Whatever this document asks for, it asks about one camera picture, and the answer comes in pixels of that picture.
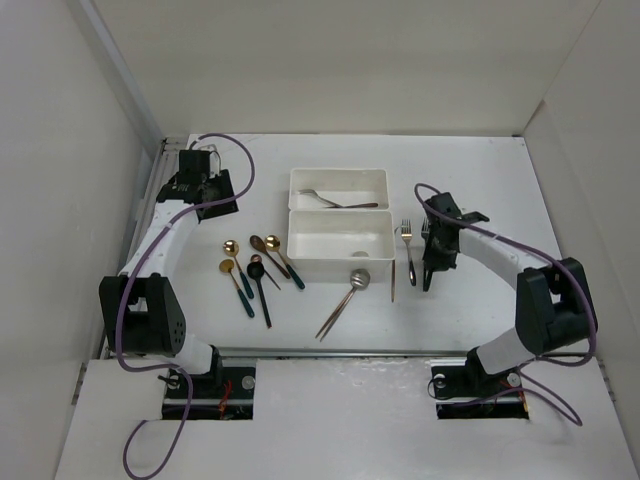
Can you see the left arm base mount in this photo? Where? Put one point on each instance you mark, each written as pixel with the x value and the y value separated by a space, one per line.
pixel 226 393

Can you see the white plastic bin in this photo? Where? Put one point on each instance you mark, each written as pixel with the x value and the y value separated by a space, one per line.
pixel 321 243
pixel 345 186

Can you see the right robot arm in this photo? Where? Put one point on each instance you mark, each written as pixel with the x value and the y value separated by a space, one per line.
pixel 553 306

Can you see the near white plastic bin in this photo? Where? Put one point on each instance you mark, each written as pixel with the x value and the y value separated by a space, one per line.
pixel 321 243

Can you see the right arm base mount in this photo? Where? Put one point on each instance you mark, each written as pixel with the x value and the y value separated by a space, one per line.
pixel 459 396

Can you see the far white plastic bin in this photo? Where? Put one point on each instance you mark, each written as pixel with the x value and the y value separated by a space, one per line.
pixel 345 186

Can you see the gold spoon green handle left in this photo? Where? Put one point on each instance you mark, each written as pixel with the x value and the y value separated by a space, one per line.
pixel 231 248

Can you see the black handled fork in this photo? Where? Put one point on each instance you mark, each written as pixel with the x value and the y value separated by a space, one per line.
pixel 425 229

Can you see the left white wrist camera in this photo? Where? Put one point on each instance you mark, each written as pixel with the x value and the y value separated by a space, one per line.
pixel 215 159

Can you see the silver spoon copper handle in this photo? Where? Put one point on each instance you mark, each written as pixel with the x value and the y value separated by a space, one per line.
pixel 359 280

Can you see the brown wooden fork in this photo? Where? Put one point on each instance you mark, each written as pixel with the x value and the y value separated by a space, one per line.
pixel 359 206

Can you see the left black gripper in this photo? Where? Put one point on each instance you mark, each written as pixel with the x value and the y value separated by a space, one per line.
pixel 221 181

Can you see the gold fork green handle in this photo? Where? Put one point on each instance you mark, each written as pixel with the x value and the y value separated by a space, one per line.
pixel 427 279

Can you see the gold spoon green handle right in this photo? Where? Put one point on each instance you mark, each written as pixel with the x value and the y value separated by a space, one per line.
pixel 273 244

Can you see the small copper spoon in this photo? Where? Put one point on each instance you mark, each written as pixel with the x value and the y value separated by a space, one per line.
pixel 256 258

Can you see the small gold spoon green handle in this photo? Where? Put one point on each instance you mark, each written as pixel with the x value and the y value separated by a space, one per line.
pixel 227 267

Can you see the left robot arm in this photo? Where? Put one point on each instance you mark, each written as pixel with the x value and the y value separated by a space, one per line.
pixel 141 311

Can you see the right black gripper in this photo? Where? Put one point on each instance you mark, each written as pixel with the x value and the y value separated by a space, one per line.
pixel 431 259

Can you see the black measuring spoon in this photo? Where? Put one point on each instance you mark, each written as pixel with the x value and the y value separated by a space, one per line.
pixel 256 272

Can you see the long silver fork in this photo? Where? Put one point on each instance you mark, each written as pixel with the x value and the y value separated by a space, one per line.
pixel 314 194

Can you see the copper thin utensil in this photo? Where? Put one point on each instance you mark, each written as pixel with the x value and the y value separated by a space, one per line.
pixel 393 281

